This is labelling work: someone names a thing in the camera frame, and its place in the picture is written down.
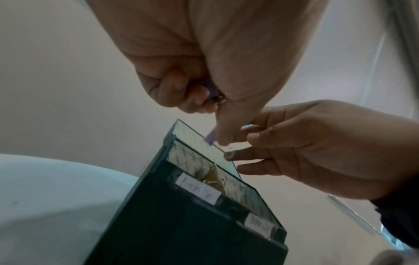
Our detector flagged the white window frame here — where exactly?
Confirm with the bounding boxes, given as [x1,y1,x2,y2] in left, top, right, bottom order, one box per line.
[376,0,419,120]

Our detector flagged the small white paper label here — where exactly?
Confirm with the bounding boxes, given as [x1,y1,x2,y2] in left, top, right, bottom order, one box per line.
[245,213,278,237]

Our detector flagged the large white paper label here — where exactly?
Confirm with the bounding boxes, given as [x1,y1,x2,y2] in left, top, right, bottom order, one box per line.
[175,172,222,206]

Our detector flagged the dark green compartment box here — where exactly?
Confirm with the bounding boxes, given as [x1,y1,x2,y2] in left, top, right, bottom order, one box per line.
[83,118,289,265]

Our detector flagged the metal framed glass panel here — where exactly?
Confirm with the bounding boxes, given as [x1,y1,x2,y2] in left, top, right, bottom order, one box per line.
[327,193,412,251]

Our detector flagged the small purple plastic piece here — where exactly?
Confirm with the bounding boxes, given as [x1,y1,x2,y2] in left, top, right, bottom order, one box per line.
[202,79,220,146]

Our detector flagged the person's left hand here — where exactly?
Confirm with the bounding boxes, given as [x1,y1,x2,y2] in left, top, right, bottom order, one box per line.
[84,0,329,147]

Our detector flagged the person's right hand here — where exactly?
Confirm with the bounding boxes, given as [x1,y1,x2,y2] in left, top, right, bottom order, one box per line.
[224,99,419,201]

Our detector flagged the small gold metal pieces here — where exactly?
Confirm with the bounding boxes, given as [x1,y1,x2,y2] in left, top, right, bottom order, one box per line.
[195,168,231,188]

